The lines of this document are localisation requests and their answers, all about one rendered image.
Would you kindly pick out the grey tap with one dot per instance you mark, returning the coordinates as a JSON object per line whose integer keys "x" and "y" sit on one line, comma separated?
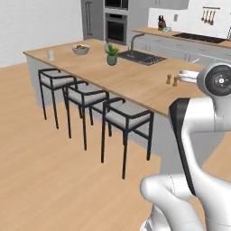
{"x": 132, "y": 45}

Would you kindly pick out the teal small box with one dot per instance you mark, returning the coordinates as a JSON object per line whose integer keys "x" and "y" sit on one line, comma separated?
{"x": 166, "y": 29}

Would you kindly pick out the green plant in grey pot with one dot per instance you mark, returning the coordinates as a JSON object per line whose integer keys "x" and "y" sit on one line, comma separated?
{"x": 112, "y": 57}

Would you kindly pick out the grey wall socket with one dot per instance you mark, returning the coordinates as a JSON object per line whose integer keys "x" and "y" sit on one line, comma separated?
{"x": 175, "y": 17}

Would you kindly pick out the black hob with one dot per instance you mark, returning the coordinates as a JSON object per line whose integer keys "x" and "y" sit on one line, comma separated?
{"x": 200, "y": 37}

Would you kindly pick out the wooden knife block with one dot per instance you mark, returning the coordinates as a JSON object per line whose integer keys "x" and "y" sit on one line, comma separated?
{"x": 161, "y": 23}

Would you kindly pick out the hanging kitchen tool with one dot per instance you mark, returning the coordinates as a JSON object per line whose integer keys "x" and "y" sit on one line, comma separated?
{"x": 212, "y": 17}
{"x": 203, "y": 15}
{"x": 207, "y": 15}

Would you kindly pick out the black sink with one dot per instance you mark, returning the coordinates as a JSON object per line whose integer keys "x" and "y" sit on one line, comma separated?
{"x": 143, "y": 57}

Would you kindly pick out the grey bowl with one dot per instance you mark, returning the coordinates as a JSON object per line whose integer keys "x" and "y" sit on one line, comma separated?
{"x": 80, "y": 50}

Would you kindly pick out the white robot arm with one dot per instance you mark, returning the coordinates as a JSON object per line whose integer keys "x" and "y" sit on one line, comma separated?
{"x": 207, "y": 192}

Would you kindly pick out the steel microwave oven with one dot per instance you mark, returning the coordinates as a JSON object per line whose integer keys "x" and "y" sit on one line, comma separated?
{"x": 116, "y": 3}

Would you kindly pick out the black stool grey seat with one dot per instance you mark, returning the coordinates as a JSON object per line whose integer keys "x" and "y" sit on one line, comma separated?
{"x": 57, "y": 80}
{"x": 127, "y": 115}
{"x": 85, "y": 95}

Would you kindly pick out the grey fridge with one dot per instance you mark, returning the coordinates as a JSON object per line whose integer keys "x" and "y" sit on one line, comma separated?
{"x": 92, "y": 19}

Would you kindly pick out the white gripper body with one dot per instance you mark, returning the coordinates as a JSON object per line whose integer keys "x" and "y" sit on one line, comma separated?
{"x": 188, "y": 76}

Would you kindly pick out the grey island counter wooden top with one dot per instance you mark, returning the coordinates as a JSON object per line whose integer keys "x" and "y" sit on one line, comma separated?
{"x": 120, "y": 75}

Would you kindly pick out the grey wall cupboards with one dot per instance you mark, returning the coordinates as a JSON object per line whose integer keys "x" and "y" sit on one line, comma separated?
{"x": 168, "y": 3}

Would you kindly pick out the clear glass cup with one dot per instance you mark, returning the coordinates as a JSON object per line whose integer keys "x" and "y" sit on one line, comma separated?
{"x": 51, "y": 55}

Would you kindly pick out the orange fruit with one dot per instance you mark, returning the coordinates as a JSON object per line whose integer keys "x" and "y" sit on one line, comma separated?
{"x": 79, "y": 46}

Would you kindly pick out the grey base cupboard run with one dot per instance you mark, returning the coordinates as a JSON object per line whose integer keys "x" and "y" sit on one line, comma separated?
{"x": 177, "y": 48}

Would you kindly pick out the brown pepper shaker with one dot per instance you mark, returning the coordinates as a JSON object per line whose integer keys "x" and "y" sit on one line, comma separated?
{"x": 168, "y": 79}
{"x": 175, "y": 81}

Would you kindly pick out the wooden tool rail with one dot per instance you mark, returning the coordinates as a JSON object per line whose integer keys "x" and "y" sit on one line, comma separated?
{"x": 211, "y": 7}

